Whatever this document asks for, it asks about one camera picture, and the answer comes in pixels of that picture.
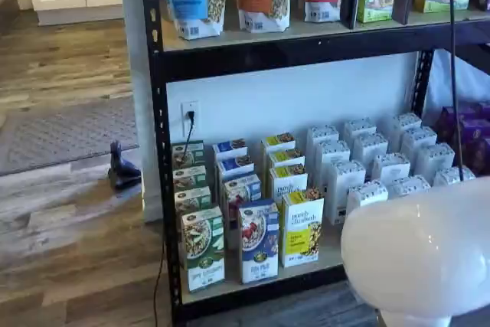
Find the blue white cereal box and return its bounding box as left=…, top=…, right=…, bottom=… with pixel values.
left=222, top=173, right=263, bottom=224
left=237, top=199, right=279, bottom=285
left=217, top=155, right=256, bottom=186
left=212, top=138, right=248, bottom=163

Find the purple box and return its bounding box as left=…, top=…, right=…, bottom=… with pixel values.
left=459, top=118, right=490, bottom=175
left=436, top=106, right=466, bottom=144
left=465, top=102, right=490, bottom=121

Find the green white cereal box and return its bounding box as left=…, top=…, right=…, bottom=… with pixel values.
left=171, top=140, right=206, bottom=170
left=180, top=206, right=226, bottom=293
left=172, top=165, right=207, bottom=192
left=174, top=186, right=212, bottom=217

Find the black metal shelf rack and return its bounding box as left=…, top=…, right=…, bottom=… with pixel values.
left=139, top=0, right=490, bottom=327

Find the white translucent plastic sheet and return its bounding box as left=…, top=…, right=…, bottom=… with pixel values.
left=425, top=49, right=490, bottom=116

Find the grey patterned rug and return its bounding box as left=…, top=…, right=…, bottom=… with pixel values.
left=0, top=95, right=141, bottom=177

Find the dark brown wooden furniture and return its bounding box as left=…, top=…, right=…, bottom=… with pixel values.
left=0, top=0, right=20, bottom=37

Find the long thin black cable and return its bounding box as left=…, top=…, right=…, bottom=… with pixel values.
left=446, top=0, right=466, bottom=182

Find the black power cord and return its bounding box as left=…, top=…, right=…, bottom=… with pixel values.
left=152, top=110, right=197, bottom=327

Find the white wall outlet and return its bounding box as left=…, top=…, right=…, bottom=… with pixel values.
left=180, top=100, right=200, bottom=139

